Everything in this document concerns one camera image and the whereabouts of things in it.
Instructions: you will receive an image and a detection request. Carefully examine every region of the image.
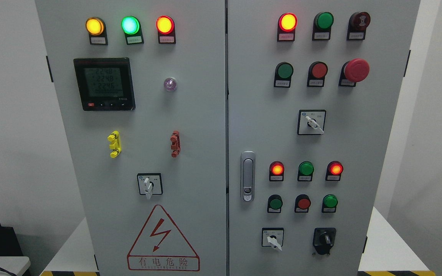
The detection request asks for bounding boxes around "red push button lower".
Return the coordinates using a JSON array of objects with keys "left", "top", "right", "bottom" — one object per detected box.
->
[{"left": 294, "top": 194, "right": 312, "bottom": 213}]

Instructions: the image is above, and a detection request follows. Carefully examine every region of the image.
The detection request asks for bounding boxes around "lit red indicator top right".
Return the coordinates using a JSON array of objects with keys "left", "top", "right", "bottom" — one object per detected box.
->
[{"left": 277, "top": 13, "right": 297, "bottom": 42}]

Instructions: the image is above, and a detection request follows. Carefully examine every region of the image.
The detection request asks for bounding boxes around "grey electrical control cabinet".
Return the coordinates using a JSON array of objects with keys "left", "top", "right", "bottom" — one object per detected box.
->
[{"left": 35, "top": 0, "right": 420, "bottom": 276}]

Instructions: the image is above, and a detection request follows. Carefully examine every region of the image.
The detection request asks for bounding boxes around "white rotary switch upper right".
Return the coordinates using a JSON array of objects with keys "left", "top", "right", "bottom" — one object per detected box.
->
[{"left": 297, "top": 110, "right": 326, "bottom": 136}]

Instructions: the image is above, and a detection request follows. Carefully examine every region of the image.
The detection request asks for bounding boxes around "white rotary switch lower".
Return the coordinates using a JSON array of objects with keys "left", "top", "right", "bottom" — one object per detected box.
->
[{"left": 261, "top": 227, "right": 284, "bottom": 251}]

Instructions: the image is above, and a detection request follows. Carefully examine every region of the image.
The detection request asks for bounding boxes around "clear small lamp bulb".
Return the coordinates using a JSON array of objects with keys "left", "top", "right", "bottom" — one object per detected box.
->
[{"left": 163, "top": 77, "right": 178, "bottom": 92}]

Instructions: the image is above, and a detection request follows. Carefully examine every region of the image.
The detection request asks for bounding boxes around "dark red buzzer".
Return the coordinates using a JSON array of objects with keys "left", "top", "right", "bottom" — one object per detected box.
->
[{"left": 346, "top": 11, "right": 371, "bottom": 41}]

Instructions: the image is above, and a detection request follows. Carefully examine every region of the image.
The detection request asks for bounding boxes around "white rotary light switch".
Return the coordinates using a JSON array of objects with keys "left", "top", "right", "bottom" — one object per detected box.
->
[{"left": 137, "top": 173, "right": 163, "bottom": 200}]

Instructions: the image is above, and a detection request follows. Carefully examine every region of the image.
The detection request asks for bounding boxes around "red emergency stop button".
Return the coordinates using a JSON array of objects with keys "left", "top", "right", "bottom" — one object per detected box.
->
[{"left": 338, "top": 58, "right": 370, "bottom": 87}]

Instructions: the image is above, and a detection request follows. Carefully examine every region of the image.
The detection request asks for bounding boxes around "green push button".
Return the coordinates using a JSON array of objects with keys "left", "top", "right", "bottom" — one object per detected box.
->
[
  {"left": 274, "top": 62, "right": 294, "bottom": 89},
  {"left": 267, "top": 194, "right": 284, "bottom": 213}
]

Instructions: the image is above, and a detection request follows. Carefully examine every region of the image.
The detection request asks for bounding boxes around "red push button upper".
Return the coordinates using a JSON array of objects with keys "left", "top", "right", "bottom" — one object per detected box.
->
[{"left": 307, "top": 61, "right": 328, "bottom": 87}]

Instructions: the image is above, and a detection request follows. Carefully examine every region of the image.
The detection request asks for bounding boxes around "lit red indicator middle right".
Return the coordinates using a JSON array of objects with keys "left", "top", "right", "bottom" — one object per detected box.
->
[{"left": 325, "top": 161, "right": 343, "bottom": 181}]

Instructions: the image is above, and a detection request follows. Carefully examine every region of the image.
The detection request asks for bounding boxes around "lit green indicator light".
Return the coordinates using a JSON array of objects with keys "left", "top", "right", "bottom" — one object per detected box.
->
[{"left": 121, "top": 16, "right": 144, "bottom": 45}]

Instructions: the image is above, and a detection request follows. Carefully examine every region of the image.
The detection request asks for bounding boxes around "green indicator middle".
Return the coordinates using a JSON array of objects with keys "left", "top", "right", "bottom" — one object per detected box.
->
[{"left": 297, "top": 161, "right": 314, "bottom": 182}]

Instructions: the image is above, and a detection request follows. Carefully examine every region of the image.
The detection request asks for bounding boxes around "red terminal connector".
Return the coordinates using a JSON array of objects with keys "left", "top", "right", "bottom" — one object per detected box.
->
[{"left": 170, "top": 130, "right": 181, "bottom": 158}]

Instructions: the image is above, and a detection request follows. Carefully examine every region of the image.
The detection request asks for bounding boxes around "black rotary selector switch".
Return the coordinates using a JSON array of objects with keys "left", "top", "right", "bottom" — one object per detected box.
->
[{"left": 312, "top": 228, "right": 336, "bottom": 255}]

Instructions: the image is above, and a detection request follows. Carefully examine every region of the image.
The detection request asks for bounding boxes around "white box corner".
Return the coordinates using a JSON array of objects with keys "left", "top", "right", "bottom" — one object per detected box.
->
[{"left": 0, "top": 256, "right": 31, "bottom": 276}]

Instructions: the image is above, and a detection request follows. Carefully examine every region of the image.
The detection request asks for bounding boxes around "green indicator lower right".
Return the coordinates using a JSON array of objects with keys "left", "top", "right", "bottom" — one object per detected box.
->
[{"left": 321, "top": 194, "right": 338, "bottom": 213}]

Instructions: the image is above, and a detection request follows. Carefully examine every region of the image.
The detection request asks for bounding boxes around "red push button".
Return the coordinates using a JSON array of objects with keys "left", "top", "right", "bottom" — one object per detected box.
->
[
  {"left": 307, "top": 61, "right": 328, "bottom": 87},
  {"left": 294, "top": 194, "right": 312, "bottom": 213}
]

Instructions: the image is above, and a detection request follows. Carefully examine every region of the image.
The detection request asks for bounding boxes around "red danger warning sticker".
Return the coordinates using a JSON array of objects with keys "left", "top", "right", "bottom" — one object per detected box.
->
[{"left": 127, "top": 204, "right": 200, "bottom": 271}]

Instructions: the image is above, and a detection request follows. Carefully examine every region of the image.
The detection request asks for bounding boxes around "lit red indicator middle left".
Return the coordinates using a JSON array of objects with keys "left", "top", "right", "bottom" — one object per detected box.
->
[{"left": 269, "top": 161, "right": 285, "bottom": 181}]

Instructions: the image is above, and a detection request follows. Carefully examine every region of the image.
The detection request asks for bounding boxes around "green push button upper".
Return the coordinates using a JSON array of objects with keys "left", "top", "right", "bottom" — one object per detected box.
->
[{"left": 274, "top": 62, "right": 294, "bottom": 89}]

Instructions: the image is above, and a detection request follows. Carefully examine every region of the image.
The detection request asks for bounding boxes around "lit red indicator light left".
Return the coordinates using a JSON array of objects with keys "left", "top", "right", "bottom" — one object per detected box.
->
[{"left": 156, "top": 15, "right": 176, "bottom": 44}]

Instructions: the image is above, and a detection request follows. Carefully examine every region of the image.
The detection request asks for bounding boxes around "green indicator top right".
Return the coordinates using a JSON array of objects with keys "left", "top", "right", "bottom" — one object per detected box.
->
[{"left": 312, "top": 12, "right": 334, "bottom": 41}]

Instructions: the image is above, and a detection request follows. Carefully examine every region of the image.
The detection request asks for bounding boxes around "yellow terminal connector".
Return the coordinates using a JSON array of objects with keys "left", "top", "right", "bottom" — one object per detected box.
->
[{"left": 107, "top": 130, "right": 122, "bottom": 158}]

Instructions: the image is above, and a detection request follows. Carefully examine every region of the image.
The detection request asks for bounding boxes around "black digital power meter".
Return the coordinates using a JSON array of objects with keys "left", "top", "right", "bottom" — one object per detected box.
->
[{"left": 73, "top": 57, "right": 135, "bottom": 111}]

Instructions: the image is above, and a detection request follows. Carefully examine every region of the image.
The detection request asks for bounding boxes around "green push button lower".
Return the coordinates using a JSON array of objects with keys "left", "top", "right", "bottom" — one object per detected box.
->
[{"left": 267, "top": 194, "right": 284, "bottom": 213}]

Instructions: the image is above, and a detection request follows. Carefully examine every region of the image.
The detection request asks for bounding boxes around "silver door handle lock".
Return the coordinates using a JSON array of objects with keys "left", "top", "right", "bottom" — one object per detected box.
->
[{"left": 240, "top": 151, "right": 256, "bottom": 202}]

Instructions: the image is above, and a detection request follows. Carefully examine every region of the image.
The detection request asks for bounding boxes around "yellow indicator light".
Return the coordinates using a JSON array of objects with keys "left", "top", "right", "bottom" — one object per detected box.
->
[{"left": 85, "top": 17, "right": 108, "bottom": 45}]

